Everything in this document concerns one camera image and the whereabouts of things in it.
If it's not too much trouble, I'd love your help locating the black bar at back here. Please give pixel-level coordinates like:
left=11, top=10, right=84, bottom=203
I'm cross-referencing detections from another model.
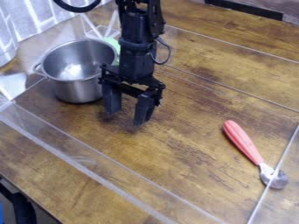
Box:
left=204, top=0, right=282, bottom=21

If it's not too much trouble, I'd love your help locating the silver metal pot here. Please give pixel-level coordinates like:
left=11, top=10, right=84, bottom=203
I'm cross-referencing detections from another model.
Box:
left=31, top=38, right=117, bottom=103

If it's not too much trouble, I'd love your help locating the red handled metal spoon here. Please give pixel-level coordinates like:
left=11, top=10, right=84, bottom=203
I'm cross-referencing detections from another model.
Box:
left=222, top=120, right=288, bottom=189

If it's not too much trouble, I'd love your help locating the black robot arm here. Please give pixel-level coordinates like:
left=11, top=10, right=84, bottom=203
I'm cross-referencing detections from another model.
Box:
left=98, top=0, right=165, bottom=126

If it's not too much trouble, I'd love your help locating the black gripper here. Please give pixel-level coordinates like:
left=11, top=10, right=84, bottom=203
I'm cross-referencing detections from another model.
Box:
left=100, top=38, right=164, bottom=126

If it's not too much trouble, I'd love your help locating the black cable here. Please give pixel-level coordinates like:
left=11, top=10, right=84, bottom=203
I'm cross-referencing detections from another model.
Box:
left=50, top=0, right=173, bottom=66

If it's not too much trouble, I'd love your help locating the green object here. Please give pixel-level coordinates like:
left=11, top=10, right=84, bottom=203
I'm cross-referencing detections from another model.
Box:
left=101, top=36, right=121, bottom=67

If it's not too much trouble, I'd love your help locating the clear acrylic enclosure wall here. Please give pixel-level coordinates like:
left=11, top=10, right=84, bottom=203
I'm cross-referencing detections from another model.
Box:
left=0, top=14, right=299, bottom=224

